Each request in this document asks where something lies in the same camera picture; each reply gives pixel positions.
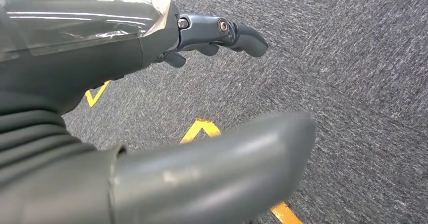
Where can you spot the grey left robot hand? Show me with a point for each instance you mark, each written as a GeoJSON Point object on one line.
{"type": "Point", "coordinates": [67, 48]}

